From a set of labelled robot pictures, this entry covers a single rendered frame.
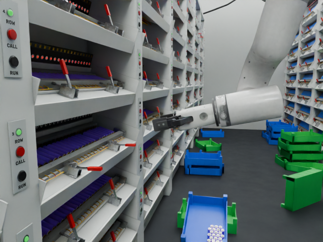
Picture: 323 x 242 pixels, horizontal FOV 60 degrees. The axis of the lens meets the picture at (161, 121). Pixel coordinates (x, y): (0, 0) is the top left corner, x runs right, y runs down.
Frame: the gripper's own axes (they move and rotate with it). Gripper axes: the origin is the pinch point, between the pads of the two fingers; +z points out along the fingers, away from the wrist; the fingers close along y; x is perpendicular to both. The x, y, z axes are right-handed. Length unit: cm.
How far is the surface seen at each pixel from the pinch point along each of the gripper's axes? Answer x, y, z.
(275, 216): -73, 85, -33
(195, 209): -55, 65, 8
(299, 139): -53, 182, -71
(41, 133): 3.7, -5.1, 34.1
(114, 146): -6.3, 11.3, 20.3
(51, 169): -4.4, -19.1, 23.2
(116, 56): 25.8, 30.3, 19.9
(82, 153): -4.2, -4.4, 23.1
